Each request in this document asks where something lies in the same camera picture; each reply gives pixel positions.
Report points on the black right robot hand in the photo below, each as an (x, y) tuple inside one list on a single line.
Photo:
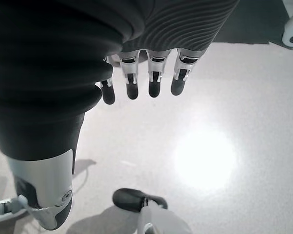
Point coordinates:
[(51, 61)]

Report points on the grey left robot leg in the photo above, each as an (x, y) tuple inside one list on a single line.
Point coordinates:
[(3, 206)]

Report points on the grey robot leg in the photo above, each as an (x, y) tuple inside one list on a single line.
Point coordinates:
[(161, 219), (3, 206)]

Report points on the grey right robot leg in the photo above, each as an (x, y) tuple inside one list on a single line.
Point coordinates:
[(161, 219)]

